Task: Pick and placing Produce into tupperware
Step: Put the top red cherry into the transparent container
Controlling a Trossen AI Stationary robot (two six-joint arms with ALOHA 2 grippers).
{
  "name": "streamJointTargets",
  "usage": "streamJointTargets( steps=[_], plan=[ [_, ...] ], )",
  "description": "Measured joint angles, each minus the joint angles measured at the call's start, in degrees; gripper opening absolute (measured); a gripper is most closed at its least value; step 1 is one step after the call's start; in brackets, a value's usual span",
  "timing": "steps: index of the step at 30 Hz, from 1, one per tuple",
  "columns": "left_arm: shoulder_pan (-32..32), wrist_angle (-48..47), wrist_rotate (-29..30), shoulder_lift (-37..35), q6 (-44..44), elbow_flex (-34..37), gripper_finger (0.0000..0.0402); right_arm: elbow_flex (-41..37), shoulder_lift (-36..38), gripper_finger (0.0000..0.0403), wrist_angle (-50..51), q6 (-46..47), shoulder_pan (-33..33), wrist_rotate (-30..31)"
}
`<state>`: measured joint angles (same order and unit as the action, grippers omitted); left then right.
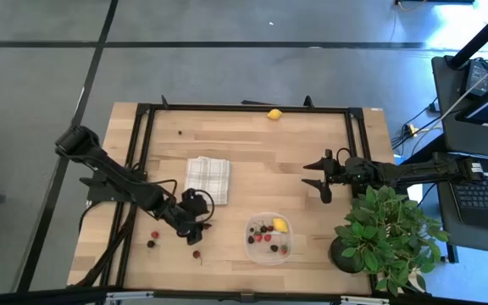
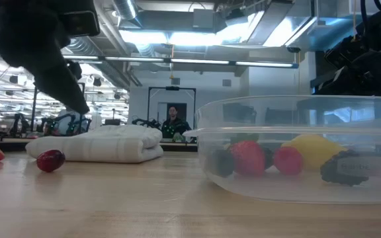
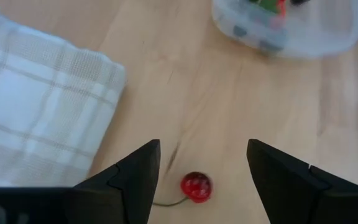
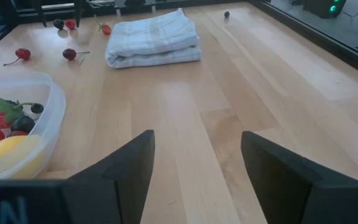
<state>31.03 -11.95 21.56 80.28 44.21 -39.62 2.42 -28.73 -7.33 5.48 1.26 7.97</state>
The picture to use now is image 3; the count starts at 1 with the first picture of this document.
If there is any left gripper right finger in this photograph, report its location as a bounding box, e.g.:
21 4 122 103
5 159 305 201
246 138 358 224

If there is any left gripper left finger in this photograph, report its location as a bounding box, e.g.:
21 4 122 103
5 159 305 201
73 139 162 224

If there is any glossy red cherry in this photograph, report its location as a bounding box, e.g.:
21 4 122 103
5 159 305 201
152 171 213 207

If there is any clear plastic container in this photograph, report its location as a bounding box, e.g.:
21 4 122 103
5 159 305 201
211 0 358 59

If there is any red strawberry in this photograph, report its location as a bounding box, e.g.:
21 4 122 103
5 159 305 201
249 0 288 19

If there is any white plaid towel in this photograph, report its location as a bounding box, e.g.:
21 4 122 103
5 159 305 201
0 6 127 187

